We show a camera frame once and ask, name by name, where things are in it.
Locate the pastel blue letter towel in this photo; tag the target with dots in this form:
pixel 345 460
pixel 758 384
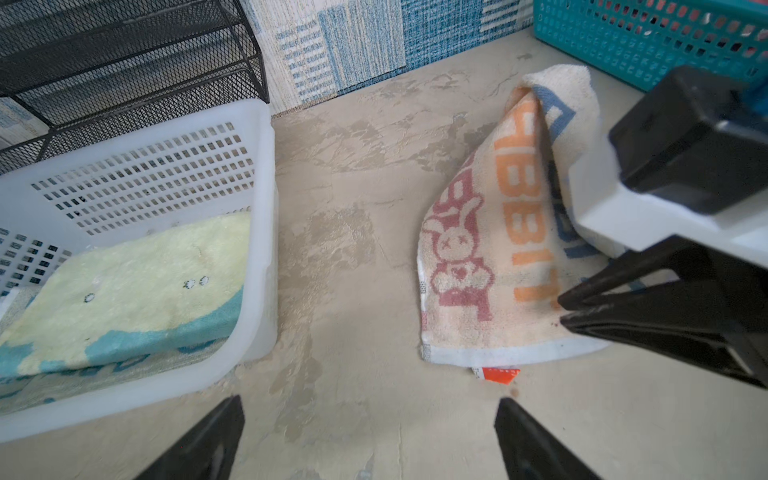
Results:
pixel 500 244

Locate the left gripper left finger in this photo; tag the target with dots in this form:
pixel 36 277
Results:
pixel 207 450

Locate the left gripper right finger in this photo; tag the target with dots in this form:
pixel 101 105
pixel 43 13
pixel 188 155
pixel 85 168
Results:
pixel 530 451

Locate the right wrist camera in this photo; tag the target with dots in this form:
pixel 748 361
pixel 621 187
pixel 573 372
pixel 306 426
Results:
pixel 688 160

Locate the teal plastic basket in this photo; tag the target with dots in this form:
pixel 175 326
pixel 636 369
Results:
pixel 640 41

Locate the yellow green towel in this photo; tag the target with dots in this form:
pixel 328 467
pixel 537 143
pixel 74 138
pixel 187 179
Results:
pixel 157 282

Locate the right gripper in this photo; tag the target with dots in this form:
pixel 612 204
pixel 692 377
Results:
pixel 735 344

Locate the blue bunny towel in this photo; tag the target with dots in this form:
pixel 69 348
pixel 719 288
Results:
pixel 116 357

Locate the black wire shelf rack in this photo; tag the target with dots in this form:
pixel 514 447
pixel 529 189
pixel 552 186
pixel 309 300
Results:
pixel 76 73

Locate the white plastic basket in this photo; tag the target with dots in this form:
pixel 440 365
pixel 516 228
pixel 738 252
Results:
pixel 203 165

